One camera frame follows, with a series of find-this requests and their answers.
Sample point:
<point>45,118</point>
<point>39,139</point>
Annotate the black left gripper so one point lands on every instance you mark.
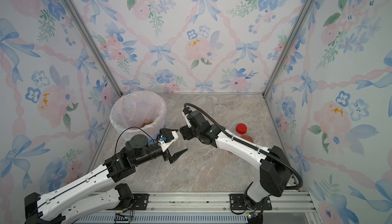
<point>174,157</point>

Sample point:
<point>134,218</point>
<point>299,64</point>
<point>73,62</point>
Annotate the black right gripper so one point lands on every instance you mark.
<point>186,132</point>

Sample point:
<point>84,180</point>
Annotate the red jar lid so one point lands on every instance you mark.
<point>241,129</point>

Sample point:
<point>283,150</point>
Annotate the clear jar with peanuts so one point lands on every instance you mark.
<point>212,100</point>

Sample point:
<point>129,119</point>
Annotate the orange jar lid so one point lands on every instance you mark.
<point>248,138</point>

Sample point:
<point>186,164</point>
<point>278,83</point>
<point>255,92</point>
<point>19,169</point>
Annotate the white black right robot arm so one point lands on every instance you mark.
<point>272,163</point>

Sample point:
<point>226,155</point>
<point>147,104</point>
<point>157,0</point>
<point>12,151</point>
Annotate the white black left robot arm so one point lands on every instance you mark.
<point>101,188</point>

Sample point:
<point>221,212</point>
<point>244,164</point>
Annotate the metal mesh trash bin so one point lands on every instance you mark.
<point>142,140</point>

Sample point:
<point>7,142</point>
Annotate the pink trash bag liner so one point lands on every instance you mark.
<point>131,111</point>

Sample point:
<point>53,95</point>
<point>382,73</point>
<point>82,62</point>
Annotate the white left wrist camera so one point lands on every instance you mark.
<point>167,141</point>

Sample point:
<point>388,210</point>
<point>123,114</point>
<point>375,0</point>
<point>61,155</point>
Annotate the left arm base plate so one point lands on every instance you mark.
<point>137,201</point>

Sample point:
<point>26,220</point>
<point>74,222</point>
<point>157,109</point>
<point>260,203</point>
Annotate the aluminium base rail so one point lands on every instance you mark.
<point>292,207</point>

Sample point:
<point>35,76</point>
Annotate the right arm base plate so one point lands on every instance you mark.
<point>249,202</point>

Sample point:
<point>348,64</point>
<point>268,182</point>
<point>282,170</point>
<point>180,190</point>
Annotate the aluminium corner post left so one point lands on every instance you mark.
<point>89,40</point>

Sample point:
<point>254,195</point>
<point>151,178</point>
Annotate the aluminium corner post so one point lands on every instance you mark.
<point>292,38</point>
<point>89,40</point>

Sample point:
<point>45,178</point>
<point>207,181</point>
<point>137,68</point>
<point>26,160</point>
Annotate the aluminium corner post right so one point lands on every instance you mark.
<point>292,38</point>

